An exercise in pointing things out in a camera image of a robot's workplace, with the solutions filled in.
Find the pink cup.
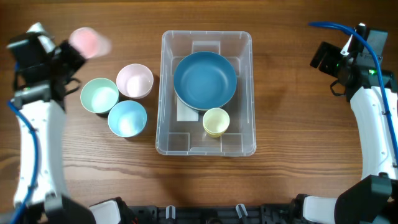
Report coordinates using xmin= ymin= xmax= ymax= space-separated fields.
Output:
xmin=68 ymin=27 xmax=112 ymax=59

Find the dark blue plate front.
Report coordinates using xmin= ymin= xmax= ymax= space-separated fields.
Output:
xmin=174 ymin=51 xmax=238 ymax=111

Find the pale green cup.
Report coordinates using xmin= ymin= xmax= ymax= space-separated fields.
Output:
xmin=203 ymin=108 xmax=230 ymax=133

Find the yellow cup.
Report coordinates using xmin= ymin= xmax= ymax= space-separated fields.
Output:
xmin=205 ymin=129 xmax=224 ymax=138

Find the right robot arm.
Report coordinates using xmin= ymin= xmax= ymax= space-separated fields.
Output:
xmin=290 ymin=40 xmax=397 ymax=223

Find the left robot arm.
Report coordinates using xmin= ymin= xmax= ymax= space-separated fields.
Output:
xmin=1 ymin=37 xmax=132 ymax=223

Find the white label in container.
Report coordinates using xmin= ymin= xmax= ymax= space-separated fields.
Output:
xmin=177 ymin=98 xmax=199 ymax=122

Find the clear plastic storage container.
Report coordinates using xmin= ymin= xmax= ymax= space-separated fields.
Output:
xmin=155 ymin=30 xmax=256 ymax=157

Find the mint green bowl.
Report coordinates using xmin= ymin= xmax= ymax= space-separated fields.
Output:
xmin=80 ymin=78 xmax=119 ymax=114

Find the pink bowl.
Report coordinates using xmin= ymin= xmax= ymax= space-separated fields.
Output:
xmin=116 ymin=63 xmax=154 ymax=99

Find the light blue bowl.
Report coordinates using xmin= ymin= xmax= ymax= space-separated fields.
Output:
xmin=108 ymin=100 xmax=147 ymax=138

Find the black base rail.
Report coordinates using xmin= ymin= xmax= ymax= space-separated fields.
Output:
xmin=129 ymin=204 xmax=308 ymax=224

